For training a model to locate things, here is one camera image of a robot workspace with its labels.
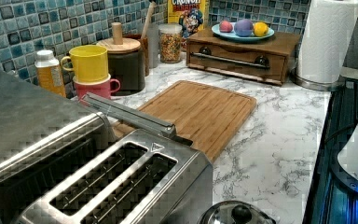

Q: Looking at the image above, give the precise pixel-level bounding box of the silver oven door handle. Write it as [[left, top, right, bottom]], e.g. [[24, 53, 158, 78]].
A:
[[81, 92, 176, 138]]

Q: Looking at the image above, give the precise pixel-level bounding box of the silver toaster oven body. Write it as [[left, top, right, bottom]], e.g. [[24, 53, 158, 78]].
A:
[[0, 70, 116, 224]]

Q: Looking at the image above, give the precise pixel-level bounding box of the bamboo cutting board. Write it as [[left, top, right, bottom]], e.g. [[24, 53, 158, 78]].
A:
[[112, 79, 258, 163]]

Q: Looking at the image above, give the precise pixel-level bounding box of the black canister wooden lid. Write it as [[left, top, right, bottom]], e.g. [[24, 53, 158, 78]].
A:
[[98, 22, 145, 96]]

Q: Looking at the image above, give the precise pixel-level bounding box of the silver two-slot toaster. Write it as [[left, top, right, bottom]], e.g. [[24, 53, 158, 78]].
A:
[[16, 130, 213, 224]]

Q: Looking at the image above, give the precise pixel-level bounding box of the glass jar colourful cereal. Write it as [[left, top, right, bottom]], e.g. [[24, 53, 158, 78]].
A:
[[158, 23, 182, 63]]

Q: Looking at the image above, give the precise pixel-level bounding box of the pink mug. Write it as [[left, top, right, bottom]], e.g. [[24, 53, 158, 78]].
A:
[[73, 75, 121, 99]]

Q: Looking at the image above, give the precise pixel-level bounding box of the grey utensil holder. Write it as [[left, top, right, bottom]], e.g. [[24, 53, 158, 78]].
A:
[[146, 23, 159, 68]]

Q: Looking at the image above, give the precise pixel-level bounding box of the light blue plate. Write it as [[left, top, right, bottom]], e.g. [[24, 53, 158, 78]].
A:
[[212, 24, 275, 43]]

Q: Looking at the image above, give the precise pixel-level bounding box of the pink toy fruit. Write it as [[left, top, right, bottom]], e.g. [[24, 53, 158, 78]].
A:
[[219, 21, 233, 33]]

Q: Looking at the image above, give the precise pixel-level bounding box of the yellow cereal box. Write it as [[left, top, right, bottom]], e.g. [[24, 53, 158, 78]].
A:
[[167, 0, 209, 38]]

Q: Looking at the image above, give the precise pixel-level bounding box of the yellow mug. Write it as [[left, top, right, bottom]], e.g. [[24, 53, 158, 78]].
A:
[[61, 45, 108, 83]]

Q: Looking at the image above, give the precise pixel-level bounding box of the wooden drawer box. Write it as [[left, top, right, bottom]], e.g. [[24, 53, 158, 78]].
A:
[[186, 28, 300, 86]]

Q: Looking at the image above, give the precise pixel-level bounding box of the purple toy fruit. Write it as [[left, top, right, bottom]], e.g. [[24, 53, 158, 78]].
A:
[[234, 19, 254, 37]]

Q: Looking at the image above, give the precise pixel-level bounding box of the steel pot lid black knob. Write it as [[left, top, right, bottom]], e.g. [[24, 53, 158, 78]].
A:
[[197, 200, 277, 224]]

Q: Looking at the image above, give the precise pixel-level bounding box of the yellow toy lemon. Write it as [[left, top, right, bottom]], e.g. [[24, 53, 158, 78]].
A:
[[254, 21, 269, 37]]

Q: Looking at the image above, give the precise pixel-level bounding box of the steel paper towel base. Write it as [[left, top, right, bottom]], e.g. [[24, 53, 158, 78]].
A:
[[289, 69, 345, 91]]

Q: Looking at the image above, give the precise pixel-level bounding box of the orange bottle white cap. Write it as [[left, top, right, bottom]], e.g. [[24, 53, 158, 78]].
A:
[[34, 49, 66, 97]]

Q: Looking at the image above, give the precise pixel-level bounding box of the white paper towel roll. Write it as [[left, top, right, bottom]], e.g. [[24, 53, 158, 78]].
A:
[[297, 0, 358, 84]]

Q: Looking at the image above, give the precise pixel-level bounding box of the wooden spoon handle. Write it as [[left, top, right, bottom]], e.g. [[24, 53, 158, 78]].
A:
[[141, 0, 156, 39]]

